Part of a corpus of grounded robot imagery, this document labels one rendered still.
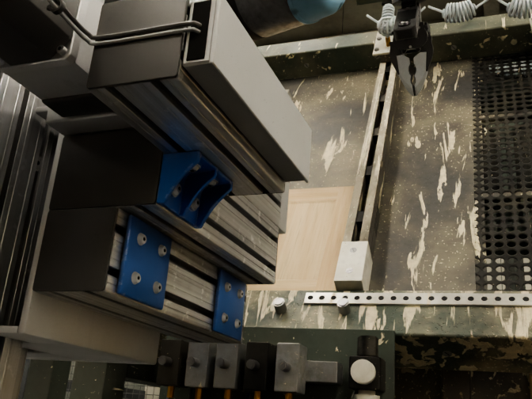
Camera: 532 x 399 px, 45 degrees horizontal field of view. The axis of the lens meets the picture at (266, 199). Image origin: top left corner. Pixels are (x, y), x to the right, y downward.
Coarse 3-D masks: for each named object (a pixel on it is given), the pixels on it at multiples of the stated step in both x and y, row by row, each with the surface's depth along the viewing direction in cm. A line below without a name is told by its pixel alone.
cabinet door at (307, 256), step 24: (312, 192) 173; (336, 192) 170; (288, 216) 168; (312, 216) 165; (336, 216) 162; (288, 240) 160; (312, 240) 158; (336, 240) 155; (288, 264) 153; (312, 264) 151; (336, 264) 148; (264, 288) 148; (288, 288) 146; (312, 288) 144
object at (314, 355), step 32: (160, 352) 128; (192, 352) 126; (224, 352) 124; (256, 352) 122; (288, 352) 119; (320, 352) 128; (352, 352) 126; (384, 352) 124; (160, 384) 126; (192, 384) 124; (224, 384) 121; (256, 384) 119; (288, 384) 117; (320, 384) 126; (352, 384) 117; (384, 384) 119
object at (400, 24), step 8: (408, 8) 134; (416, 8) 133; (400, 16) 132; (408, 16) 131; (416, 16) 130; (400, 24) 128; (408, 24) 127; (416, 24) 128; (400, 32) 127; (408, 32) 127; (416, 32) 127
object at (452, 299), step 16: (304, 304) 137; (320, 304) 136; (336, 304) 134; (352, 304) 133; (368, 304) 132; (384, 304) 131; (400, 304) 130; (416, 304) 129; (432, 304) 128; (448, 304) 126; (464, 304) 125; (480, 304) 124; (496, 304) 123; (512, 304) 123; (528, 304) 122
